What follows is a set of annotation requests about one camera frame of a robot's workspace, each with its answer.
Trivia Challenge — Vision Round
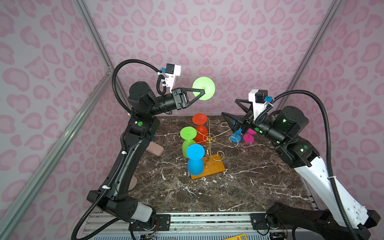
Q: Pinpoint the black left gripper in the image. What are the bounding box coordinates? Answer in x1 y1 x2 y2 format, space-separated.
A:
148 90 204 120

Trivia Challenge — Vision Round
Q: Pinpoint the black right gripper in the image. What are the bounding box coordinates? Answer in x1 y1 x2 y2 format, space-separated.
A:
222 98 289 146

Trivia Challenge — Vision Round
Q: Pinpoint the green wine glass front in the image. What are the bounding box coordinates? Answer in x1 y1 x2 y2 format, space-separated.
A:
193 77 216 101

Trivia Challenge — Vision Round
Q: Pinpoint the green wine glass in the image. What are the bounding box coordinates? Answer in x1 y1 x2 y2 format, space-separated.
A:
193 77 216 101
180 127 197 158

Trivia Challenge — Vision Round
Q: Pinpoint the blue wine glass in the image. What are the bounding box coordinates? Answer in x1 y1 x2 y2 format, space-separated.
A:
187 144 205 176
230 129 242 144

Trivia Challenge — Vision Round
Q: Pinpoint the magenta wine glass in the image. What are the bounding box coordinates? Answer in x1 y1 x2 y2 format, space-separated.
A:
243 129 257 143

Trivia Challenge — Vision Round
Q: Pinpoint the blue wine glass front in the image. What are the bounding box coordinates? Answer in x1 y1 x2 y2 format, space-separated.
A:
187 144 205 176

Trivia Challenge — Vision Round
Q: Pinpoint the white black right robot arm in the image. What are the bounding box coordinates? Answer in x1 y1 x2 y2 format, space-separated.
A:
222 100 381 240

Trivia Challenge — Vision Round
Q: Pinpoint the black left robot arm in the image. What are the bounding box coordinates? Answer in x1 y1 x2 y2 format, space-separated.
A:
87 82 207 227

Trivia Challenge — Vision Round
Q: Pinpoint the green wine glass back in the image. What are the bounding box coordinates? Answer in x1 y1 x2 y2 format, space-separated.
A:
180 127 197 158

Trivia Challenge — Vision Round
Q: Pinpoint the red wine glass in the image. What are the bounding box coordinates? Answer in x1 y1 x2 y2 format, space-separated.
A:
193 114 208 145

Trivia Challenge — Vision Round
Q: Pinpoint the pink rectangular case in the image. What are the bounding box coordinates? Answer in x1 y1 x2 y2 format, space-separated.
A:
146 142 164 157

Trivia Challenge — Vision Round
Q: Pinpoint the pink pen cup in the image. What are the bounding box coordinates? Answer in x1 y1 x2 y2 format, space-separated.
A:
129 176 138 191

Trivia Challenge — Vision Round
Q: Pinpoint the yellow plastic object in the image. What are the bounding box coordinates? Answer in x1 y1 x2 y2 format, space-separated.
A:
224 234 248 240

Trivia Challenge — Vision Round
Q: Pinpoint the right black corrugated cable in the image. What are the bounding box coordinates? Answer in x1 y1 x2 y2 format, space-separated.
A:
254 89 359 240

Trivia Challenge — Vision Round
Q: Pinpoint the black corrugated cable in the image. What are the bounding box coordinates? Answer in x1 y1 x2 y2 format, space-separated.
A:
254 89 359 240
70 59 168 240

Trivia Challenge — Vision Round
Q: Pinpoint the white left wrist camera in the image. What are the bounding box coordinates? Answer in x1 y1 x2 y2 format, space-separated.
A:
160 63 182 92

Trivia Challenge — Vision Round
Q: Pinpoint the gold wire glass rack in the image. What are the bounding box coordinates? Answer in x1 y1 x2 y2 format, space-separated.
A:
192 118 239 180

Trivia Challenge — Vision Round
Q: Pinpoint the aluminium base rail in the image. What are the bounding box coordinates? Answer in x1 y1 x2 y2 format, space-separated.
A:
93 212 293 240

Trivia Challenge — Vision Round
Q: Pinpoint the left black corrugated cable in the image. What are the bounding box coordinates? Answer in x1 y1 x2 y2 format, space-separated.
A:
70 59 168 240

